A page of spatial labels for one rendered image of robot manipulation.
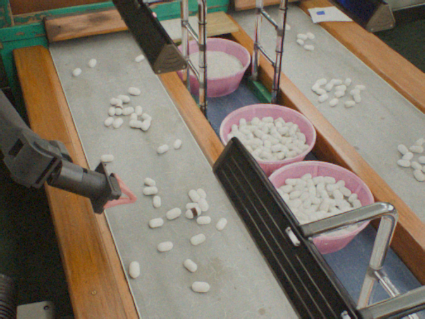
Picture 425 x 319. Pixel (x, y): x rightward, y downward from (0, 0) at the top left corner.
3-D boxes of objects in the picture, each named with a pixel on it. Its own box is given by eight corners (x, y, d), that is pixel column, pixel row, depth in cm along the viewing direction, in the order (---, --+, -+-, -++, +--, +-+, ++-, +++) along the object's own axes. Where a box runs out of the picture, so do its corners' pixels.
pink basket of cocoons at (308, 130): (267, 202, 144) (270, 176, 137) (200, 155, 158) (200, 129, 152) (331, 159, 157) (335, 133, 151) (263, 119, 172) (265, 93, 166)
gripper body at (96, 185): (108, 163, 118) (79, 152, 113) (119, 194, 111) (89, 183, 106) (92, 184, 120) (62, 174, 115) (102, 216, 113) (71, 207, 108)
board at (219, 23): (150, 47, 188) (150, 43, 187) (139, 28, 199) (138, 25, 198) (238, 31, 198) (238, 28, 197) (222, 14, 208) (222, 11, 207)
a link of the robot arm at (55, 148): (11, 181, 102) (37, 145, 101) (0, 151, 111) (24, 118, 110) (64, 202, 110) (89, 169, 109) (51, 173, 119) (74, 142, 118)
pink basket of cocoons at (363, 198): (291, 278, 125) (295, 251, 119) (243, 202, 144) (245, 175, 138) (388, 246, 133) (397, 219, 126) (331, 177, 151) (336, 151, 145)
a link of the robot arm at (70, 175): (45, 189, 105) (60, 165, 104) (37, 171, 110) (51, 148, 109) (76, 199, 110) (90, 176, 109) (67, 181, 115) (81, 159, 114)
